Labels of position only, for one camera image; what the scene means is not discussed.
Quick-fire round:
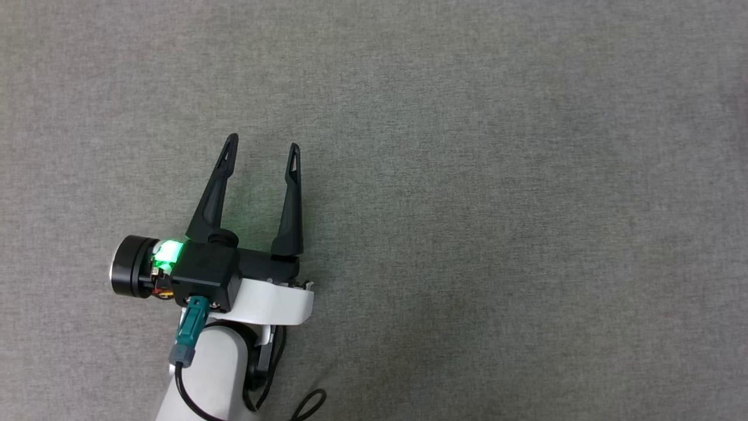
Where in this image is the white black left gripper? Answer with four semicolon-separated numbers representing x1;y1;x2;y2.
109;133;315;326

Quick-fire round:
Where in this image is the black cable with teal connector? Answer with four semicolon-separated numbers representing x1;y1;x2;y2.
168;296;212;421

